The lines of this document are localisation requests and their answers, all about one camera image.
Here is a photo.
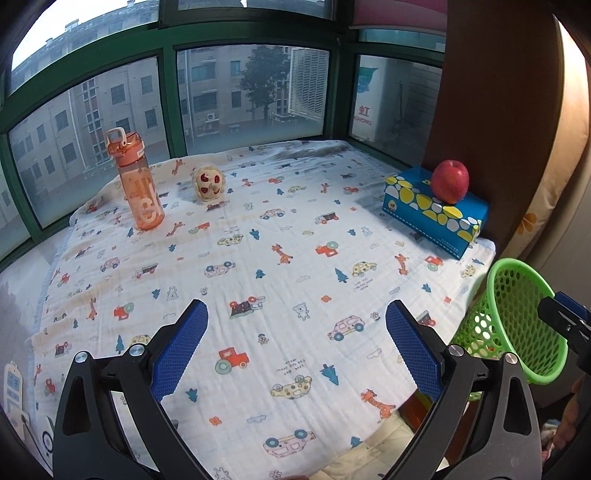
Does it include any red apple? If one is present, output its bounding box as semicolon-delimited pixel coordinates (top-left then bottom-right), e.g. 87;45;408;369
431;159;470;205

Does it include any orange water bottle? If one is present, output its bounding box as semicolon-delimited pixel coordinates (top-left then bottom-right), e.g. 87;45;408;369
104;127;165;232

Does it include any blue patterned box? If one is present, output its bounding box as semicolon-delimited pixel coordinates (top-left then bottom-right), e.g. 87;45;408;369
382;167;489;259

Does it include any printed blanket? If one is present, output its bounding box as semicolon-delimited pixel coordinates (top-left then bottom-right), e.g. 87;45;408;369
28;138;497;480

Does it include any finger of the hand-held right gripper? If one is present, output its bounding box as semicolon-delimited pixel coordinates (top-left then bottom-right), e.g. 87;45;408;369
537;298;591;354
555;291;591;320

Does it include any green window frame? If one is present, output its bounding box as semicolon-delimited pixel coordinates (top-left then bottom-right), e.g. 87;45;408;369
0;0;448;273

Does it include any pink roller blind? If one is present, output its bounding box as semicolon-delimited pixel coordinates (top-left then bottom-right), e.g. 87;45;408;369
349;0;450;32

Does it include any brown wooden wardrobe panel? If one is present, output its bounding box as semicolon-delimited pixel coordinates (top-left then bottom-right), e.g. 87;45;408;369
422;0;568;250

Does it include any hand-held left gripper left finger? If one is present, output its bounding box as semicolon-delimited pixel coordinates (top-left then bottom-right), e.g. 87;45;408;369
52;299;209;480

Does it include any green plastic basket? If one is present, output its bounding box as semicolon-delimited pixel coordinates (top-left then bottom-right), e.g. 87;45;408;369
450;258;570;401

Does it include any white air conditioner unit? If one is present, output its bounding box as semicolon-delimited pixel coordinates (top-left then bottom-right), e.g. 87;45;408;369
353;55;393;144

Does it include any small plush toy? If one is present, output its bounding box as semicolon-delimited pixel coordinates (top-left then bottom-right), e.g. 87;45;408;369
191;165;227;204

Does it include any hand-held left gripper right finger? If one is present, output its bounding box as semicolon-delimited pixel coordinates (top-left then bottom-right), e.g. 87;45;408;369
385;300;542;480

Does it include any white remote control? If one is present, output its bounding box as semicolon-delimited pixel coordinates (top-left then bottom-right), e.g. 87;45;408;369
2;361;24;418

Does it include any person's right hand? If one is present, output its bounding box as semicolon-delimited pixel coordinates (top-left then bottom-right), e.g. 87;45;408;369
553;376;589;450

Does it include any white louvered shutter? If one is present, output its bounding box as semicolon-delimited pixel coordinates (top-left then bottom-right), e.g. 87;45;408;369
287;46;331;123

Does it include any beige floral cloth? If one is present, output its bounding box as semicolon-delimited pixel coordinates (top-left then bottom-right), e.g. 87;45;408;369
512;14;591;278

